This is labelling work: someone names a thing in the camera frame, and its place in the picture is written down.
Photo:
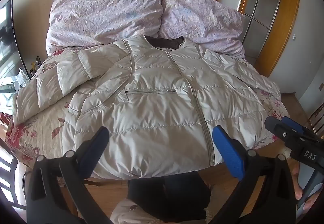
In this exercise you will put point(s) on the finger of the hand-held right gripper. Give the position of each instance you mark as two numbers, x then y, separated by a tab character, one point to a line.
291	122
274	124

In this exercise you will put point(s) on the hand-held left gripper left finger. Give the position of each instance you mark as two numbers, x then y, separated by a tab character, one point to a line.
95	145

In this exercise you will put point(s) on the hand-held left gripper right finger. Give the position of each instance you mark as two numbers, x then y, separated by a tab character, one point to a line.
227	153

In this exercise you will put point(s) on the cream puffer jacket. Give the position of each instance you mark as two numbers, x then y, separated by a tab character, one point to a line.
157	112

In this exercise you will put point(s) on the person's right hand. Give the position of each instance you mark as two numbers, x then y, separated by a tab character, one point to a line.
298	181

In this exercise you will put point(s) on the wooden chair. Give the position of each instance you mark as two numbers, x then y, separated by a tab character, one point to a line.
317	115

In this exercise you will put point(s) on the floral bedspread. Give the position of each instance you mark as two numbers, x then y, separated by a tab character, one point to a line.
43	127

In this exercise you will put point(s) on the pink floral cloth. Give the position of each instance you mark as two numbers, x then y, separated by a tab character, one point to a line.
129	211

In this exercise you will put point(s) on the person's dark trousers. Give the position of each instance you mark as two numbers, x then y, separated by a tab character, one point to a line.
167	196

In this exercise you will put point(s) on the cluster of small bottles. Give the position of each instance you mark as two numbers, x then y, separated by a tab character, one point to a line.
36	67

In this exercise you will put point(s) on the clear plastic wrap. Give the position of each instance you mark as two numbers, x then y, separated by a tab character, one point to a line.
21	79

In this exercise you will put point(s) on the wooden framed glass door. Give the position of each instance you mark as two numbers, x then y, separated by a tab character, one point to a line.
288	24

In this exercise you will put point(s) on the frosted glass door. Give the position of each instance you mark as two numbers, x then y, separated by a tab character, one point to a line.
265	6

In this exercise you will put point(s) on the lilac crinkled pillow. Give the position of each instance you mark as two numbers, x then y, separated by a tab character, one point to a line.
106	11
197	16

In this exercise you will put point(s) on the black flat television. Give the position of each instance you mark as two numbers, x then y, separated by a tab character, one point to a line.
7	44

